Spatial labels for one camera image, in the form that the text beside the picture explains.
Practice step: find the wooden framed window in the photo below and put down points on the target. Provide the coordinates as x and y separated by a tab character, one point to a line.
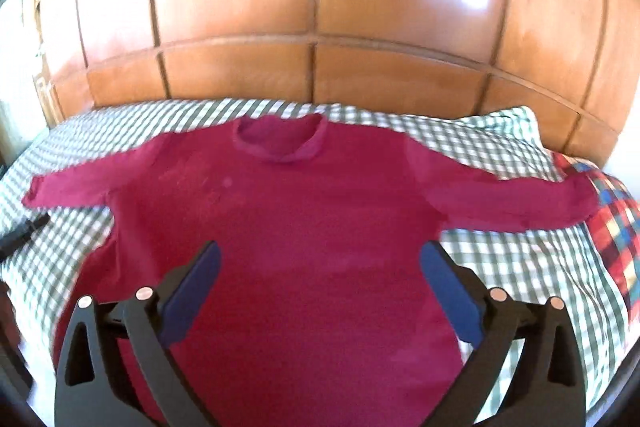
17	72

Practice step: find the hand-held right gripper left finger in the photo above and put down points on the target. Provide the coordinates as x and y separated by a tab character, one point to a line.
192	292

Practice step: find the wooden headboard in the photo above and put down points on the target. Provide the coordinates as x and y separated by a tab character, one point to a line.
240	7

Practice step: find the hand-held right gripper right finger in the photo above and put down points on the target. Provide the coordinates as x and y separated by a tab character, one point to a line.
450	297

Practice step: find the green white checkered pillow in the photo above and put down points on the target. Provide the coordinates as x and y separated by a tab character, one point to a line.
505	142

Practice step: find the red long-sleeved sweater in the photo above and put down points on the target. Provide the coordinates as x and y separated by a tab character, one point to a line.
310	217

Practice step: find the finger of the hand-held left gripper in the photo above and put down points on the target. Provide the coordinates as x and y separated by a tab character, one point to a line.
20	234

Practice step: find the green white checkered bed sheet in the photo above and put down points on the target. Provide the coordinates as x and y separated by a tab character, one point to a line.
515	262

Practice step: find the multicolour plaid blanket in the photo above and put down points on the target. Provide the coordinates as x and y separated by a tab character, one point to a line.
615	217

